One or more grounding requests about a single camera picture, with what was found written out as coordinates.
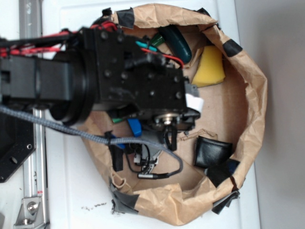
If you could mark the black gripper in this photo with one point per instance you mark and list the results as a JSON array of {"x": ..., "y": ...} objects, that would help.
[{"x": 131, "y": 83}]

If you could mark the metal corner bracket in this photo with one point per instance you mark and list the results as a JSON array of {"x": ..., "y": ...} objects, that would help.
[{"x": 30, "y": 215}]

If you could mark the blue block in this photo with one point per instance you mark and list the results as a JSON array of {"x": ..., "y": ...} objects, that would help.
[{"x": 135, "y": 127}]

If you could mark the brown paper bag bin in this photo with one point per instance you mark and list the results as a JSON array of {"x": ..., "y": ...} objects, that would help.
[{"x": 233, "y": 111}]

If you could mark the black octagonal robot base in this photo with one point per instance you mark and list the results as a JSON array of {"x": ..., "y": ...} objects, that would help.
[{"x": 17, "y": 142}]

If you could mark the green block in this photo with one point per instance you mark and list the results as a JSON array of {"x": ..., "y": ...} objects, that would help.
[{"x": 117, "y": 120}]

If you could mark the dark green toy cucumber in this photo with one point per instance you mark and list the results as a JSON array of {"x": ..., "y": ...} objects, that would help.
[{"x": 176, "y": 42}]

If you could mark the black leather block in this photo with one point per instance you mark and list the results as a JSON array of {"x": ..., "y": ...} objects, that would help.
[{"x": 210, "y": 152}]

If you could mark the yellow sponge wedge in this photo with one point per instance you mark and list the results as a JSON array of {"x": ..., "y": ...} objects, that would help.
[{"x": 210, "y": 69}]

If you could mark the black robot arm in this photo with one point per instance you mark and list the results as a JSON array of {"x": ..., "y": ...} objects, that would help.
[{"x": 51, "y": 73}]

